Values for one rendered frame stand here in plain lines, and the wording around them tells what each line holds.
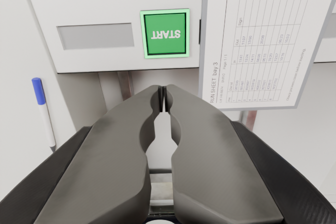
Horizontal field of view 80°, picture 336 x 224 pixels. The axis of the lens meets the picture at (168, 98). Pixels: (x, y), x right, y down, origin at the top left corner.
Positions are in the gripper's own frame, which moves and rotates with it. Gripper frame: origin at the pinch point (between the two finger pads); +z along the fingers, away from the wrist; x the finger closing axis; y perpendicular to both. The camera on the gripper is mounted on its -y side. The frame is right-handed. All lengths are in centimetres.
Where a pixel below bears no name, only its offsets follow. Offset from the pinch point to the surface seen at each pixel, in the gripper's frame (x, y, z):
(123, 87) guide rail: -9.4, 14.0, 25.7
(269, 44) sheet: 12.7, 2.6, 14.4
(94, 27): -8.5, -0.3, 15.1
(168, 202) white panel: -2, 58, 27
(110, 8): -6.1, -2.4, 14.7
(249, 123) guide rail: 17.9, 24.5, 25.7
